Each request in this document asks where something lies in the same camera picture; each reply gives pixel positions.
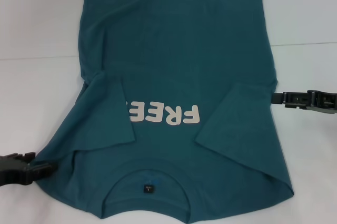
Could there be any teal FREE! print T-shirt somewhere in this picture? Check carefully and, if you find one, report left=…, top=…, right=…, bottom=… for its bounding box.
left=33, top=0, right=295, bottom=215

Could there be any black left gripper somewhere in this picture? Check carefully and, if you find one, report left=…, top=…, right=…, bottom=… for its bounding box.
left=0, top=151, right=60, bottom=187

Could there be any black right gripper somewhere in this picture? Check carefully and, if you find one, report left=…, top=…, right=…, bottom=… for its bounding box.
left=272, top=91, right=337, bottom=115

